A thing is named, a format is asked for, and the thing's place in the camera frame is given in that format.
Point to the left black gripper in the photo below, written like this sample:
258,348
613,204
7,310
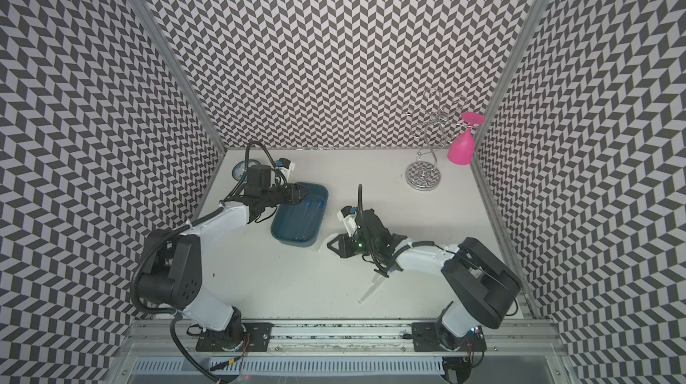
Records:
294,193

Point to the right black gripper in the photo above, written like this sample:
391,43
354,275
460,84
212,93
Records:
344,250

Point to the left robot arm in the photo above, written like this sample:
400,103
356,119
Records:
169,276

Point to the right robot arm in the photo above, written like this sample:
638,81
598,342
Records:
484,287

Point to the teal plastic tray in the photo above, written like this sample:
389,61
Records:
287,233

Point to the blue white ceramic bowl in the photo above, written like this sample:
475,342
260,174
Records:
239,170

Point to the pink plastic wine glass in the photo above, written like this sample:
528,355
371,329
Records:
462,150

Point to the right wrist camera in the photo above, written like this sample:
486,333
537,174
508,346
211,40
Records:
347,216

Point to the chrome wire glass rack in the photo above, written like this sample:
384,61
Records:
434,130

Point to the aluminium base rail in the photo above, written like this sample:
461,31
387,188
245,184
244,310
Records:
301,351

